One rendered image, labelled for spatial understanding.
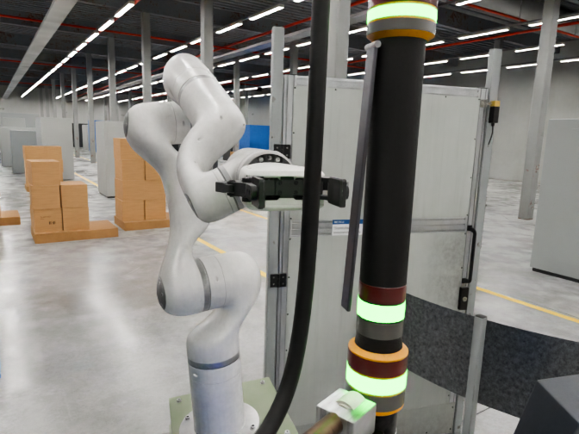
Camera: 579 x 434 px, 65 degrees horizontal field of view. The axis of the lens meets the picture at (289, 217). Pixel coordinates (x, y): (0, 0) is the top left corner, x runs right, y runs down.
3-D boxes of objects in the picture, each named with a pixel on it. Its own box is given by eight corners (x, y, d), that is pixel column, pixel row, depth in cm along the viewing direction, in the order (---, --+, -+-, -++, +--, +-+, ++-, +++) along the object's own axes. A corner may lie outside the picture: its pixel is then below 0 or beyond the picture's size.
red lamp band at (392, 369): (389, 386, 30) (391, 368, 30) (335, 363, 33) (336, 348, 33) (417, 362, 34) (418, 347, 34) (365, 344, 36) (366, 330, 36)
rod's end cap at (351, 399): (356, 408, 30) (370, 396, 31) (330, 397, 31) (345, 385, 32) (354, 437, 30) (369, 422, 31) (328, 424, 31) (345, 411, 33)
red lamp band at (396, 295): (392, 308, 30) (393, 291, 30) (349, 296, 32) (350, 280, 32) (414, 296, 33) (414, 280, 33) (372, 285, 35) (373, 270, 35)
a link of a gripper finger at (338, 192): (343, 200, 57) (366, 207, 51) (319, 200, 56) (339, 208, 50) (344, 174, 57) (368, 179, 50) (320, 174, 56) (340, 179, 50)
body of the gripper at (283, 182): (301, 205, 67) (326, 218, 57) (232, 206, 64) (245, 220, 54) (301, 153, 66) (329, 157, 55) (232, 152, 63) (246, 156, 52)
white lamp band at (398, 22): (418, 26, 26) (419, 13, 26) (353, 34, 29) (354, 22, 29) (445, 40, 30) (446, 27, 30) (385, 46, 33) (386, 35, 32)
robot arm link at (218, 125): (136, 102, 84) (188, 204, 65) (214, 67, 87) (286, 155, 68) (156, 139, 91) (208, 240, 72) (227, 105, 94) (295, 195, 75)
